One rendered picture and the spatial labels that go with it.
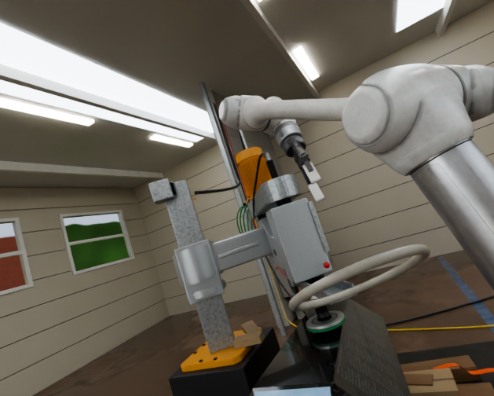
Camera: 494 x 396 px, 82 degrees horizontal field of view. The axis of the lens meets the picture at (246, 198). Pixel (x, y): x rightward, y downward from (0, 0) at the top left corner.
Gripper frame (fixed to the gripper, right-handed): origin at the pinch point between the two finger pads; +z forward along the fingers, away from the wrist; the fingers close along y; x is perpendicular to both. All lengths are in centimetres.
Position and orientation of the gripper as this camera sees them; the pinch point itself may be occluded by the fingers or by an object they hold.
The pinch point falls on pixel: (317, 188)
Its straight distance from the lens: 92.7
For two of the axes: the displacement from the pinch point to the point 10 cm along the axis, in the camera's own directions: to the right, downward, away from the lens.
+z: 3.1, 8.1, -5.0
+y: 3.1, 4.1, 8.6
